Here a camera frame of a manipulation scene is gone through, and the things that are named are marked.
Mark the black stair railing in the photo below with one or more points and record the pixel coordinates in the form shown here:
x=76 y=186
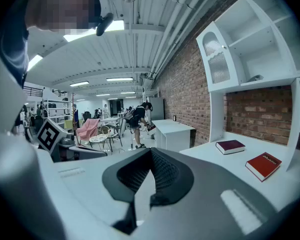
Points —
x=33 y=91

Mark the dark red book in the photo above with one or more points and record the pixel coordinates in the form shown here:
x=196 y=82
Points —
x=230 y=145

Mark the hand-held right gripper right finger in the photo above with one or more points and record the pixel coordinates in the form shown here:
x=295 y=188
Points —
x=202 y=196

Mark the white cabinet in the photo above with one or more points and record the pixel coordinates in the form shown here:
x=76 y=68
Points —
x=170 y=130

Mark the person's head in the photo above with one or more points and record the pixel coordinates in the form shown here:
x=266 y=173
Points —
x=62 y=6

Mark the black head-worn camera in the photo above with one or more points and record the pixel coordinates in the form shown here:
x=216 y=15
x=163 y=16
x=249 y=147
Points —
x=103 y=24

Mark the small gray object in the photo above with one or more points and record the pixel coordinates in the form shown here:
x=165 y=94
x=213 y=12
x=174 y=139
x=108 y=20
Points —
x=255 y=78

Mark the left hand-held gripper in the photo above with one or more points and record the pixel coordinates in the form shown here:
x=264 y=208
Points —
x=48 y=136

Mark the bright red book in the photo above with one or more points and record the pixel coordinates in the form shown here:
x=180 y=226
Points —
x=263 y=165

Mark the white hutch shelf unit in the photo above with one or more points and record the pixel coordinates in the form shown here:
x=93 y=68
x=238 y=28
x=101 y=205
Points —
x=262 y=46

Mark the pink lounge chair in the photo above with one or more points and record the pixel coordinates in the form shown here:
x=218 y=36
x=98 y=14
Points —
x=87 y=130

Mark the person's dark shirt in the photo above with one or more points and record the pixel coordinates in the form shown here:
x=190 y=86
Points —
x=12 y=46

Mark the metal shelving rack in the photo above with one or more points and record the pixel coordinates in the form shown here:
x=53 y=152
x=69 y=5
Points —
x=56 y=109

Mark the wooden coat rack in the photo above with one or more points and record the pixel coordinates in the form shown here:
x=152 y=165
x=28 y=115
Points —
x=74 y=116

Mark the white round table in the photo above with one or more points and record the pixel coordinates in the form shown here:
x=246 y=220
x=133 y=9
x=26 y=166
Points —
x=110 y=120

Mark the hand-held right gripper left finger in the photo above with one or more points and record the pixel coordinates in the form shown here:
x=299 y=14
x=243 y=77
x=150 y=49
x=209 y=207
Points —
x=90 y=184

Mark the white ceiling pipes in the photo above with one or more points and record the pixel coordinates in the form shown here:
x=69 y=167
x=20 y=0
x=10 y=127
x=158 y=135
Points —
x=175 y=29

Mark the ceiling light panels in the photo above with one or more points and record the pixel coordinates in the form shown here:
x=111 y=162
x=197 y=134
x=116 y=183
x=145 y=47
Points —
x=115 y=26

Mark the dark metal chair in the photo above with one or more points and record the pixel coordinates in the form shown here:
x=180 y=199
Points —
x=115 y=131

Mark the tall gray cabinet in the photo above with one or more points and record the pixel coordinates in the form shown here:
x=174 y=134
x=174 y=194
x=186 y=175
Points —
x=157 y=109

